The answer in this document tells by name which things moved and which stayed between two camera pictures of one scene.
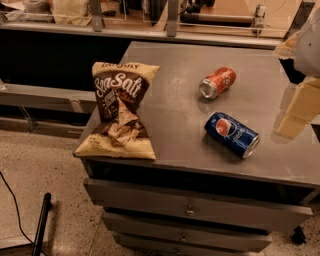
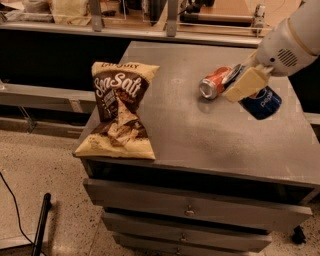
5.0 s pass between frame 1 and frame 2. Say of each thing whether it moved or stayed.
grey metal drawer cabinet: stayed
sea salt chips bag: stayed
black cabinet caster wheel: stayed
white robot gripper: moved
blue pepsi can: moved
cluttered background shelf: stayed
